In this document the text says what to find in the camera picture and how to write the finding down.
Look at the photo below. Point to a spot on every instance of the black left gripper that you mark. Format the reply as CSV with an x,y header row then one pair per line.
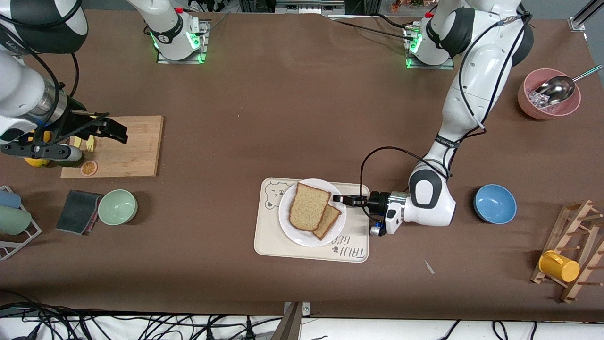
x,y
376,200

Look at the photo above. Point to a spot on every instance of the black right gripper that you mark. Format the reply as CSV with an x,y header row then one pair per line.
x,y
71,123

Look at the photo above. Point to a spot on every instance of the brown bread slice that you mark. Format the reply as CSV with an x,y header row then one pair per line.
x,y
330,224
309,207

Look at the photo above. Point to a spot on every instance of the white round plate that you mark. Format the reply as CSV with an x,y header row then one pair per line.
x,y
288,226

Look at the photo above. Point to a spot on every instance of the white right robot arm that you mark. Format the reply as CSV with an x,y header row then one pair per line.
x,y
19,89

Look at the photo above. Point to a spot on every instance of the yellow plastic fork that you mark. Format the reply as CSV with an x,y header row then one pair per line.
x,y
90,144

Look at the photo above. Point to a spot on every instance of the wooden cutting board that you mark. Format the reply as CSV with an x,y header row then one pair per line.
x,y
137,151

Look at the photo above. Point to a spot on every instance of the yellow plastic knife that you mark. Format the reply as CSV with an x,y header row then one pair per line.
x,y
76,141

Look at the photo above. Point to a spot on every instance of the orange slice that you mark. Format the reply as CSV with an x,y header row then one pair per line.
x,y
88,168

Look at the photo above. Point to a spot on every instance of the green avocado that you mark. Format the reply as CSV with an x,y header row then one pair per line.
x,y
71,164

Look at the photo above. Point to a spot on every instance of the yellow lemon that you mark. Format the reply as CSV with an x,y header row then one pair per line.
x,y
37,162
46,137

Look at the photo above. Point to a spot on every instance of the light green bowl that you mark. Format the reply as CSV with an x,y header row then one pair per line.
x,y
117,207

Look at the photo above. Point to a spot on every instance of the dark grey cloth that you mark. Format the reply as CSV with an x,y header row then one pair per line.
x,y
78,212

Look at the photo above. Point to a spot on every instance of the cream bear tray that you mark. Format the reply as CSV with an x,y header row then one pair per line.
x,y
269,241

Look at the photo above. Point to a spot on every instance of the small white scrap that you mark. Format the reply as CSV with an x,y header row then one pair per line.
x,y
429,267

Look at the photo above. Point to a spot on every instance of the light blue cup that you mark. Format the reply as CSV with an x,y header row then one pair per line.
x,y
9,199

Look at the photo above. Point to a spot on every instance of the pale green cup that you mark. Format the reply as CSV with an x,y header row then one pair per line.
x,y
14,220

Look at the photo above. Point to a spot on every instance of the blue bowl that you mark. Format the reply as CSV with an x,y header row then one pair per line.
x,y
495,204

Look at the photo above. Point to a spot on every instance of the pink bowl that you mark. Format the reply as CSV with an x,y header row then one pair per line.
x,y
531,111

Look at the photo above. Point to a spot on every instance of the clear ice cubes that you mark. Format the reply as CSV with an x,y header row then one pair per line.
x,y
538,99

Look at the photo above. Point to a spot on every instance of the wooden mug rack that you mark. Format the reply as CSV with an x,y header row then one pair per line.
x,y
566,222

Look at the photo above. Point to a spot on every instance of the yellow mug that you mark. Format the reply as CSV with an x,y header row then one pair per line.
x,y
559,267

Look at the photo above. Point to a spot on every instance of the metal scoop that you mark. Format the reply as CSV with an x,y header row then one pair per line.
x,y
557,89

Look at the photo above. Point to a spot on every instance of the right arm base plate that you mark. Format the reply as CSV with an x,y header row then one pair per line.
x,y
205,42

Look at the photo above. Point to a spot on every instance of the metal table bracket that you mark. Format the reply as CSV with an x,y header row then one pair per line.
x,y
293,323

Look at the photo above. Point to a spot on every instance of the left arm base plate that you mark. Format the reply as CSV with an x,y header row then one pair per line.
x,y
432,67

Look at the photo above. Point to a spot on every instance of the aluminium frame profile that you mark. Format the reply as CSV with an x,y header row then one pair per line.
x,y
583,16

